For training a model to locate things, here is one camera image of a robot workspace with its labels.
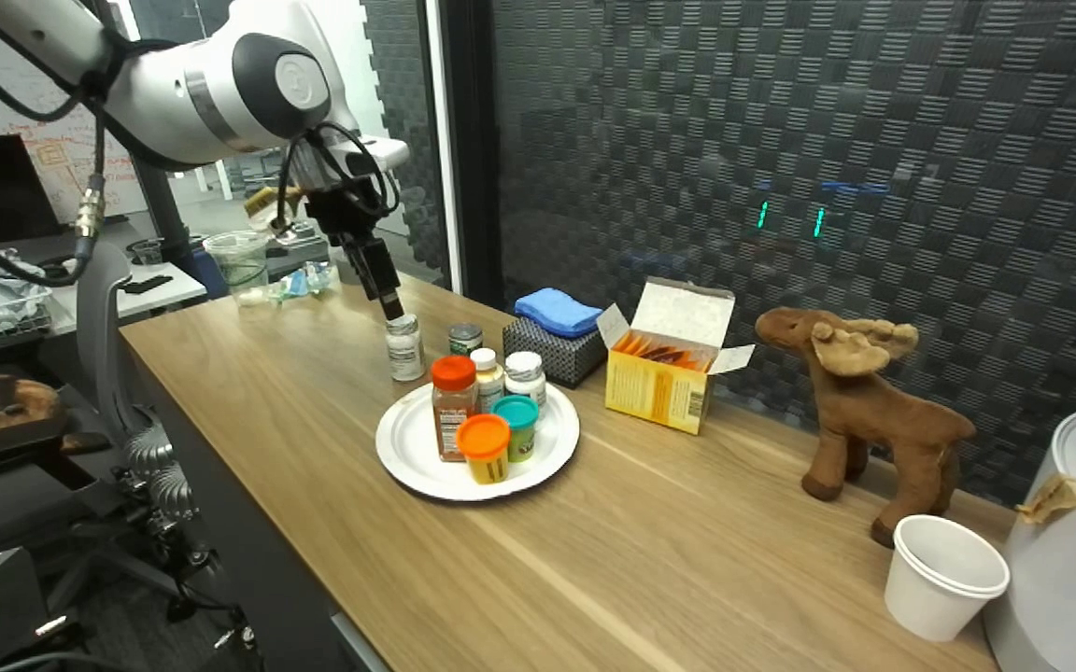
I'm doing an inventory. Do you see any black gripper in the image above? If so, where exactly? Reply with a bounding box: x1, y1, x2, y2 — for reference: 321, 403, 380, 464
306, 178, 402, 322

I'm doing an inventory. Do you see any white pill bottle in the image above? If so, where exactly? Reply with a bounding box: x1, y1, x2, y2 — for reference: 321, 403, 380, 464
383, 312, 423, 381

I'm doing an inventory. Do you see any small glass jar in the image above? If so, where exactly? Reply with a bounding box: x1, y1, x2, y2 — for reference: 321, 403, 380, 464
446, 325, 483, 356

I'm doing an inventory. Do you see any orange lid spice jar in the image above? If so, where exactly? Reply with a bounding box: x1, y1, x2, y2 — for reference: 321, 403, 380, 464
429, 356, 479, 464

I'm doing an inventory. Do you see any clear vitamin bottle white cap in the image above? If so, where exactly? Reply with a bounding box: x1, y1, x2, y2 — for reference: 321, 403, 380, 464
471, 348, 503, 406

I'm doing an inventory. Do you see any white supplement bottle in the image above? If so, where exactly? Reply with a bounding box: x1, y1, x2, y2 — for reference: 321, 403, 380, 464
503, 352, 545, 403

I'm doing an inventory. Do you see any orange lid play-doh tub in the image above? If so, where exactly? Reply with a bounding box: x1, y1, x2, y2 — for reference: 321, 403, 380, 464
455, 413, 510, 485

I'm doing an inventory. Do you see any teal lid play-doh tub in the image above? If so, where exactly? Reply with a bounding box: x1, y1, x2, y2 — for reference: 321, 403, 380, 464
493, 394, 536, 464

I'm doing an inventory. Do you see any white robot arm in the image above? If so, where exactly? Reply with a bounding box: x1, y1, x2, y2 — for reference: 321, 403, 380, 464
0, 0, 405, 316

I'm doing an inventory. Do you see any white paper plate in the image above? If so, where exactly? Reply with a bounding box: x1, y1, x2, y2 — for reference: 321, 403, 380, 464
375, 384, 578, 504

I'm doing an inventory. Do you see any brown plush moose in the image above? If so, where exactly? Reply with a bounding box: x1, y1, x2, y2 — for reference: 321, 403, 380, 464
755, 305, 975, 545

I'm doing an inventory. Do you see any blue cloth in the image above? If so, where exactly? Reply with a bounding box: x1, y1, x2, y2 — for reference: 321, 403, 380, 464
515, 286, 597, 340

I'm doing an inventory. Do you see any grey foam block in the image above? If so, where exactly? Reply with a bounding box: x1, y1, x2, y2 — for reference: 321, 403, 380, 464
503, 316, 605, 384

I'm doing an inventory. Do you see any open yellow cardboard box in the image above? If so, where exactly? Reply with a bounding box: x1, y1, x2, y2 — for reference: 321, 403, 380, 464
597, 275, 755, 433

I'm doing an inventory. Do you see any office chair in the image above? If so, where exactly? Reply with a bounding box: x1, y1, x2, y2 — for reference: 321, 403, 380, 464
0, 246, 214, 669

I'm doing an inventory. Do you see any white paper cup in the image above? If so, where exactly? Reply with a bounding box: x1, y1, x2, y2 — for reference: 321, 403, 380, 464
885, 514, 1011, 642

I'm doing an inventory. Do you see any large white bucket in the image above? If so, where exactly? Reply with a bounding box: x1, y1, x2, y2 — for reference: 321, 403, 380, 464
986, 412, 1076, 672

